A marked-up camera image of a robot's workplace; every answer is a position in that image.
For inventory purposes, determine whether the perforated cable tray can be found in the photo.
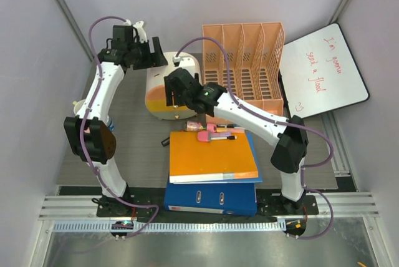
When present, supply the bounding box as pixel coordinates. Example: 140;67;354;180
52;220;286;233

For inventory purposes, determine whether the blue ring binder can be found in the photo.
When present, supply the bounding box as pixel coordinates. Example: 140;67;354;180
164;132;262;216

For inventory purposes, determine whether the pink eraser marker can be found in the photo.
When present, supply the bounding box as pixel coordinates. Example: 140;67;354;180
197;131;237;142

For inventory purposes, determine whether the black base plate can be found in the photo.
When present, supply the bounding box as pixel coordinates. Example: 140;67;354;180
95;193;319;218

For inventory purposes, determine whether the small blue-label bottle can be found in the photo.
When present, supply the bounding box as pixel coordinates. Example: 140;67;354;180
107;117;115;132

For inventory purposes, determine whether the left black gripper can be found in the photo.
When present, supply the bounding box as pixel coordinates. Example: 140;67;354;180
128;37;168;70

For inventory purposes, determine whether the white dry-erase board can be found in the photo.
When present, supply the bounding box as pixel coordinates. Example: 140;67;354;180
280;23;370;119

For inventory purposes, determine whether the orange folder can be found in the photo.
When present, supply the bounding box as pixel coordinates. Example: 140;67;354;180
169;132;262;184

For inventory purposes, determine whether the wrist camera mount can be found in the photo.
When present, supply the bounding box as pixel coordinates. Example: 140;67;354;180
173;56;196;70
123;19;148;44

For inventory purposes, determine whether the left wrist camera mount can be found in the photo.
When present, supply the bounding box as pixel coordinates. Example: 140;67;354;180
123;19;148;44

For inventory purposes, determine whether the black binder clip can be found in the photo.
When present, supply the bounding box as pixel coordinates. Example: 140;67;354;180
161;137;170;147

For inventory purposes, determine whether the white arched drawer cabinet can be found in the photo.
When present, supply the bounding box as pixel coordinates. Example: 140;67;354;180
145;51;204;122

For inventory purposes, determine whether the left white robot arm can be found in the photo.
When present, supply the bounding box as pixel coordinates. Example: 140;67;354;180
64;37;167;216

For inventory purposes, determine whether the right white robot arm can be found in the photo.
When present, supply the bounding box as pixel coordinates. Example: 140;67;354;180
164;67;309;214

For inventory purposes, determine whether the black marker pen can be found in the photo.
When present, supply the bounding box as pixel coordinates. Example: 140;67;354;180
216;124;235;129

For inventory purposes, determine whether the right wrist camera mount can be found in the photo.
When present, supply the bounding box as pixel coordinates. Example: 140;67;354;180
173;56;196;70

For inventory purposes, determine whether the orange desk file organizer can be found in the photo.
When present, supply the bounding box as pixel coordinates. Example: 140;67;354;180
202;22;285;115

